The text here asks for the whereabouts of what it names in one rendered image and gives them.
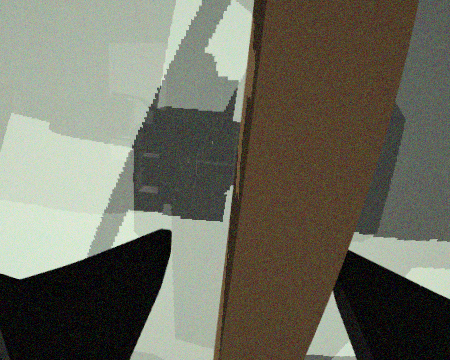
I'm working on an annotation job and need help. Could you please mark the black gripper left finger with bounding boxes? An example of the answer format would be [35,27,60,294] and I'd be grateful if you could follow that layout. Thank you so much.
[0,229,172,360]

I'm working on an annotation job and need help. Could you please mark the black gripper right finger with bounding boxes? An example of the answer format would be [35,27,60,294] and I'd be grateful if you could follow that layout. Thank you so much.
[332,249,450,360]

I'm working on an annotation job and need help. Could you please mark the long wooden rail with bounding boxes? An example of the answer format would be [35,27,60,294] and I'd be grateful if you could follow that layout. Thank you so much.
[213,0,420,360]

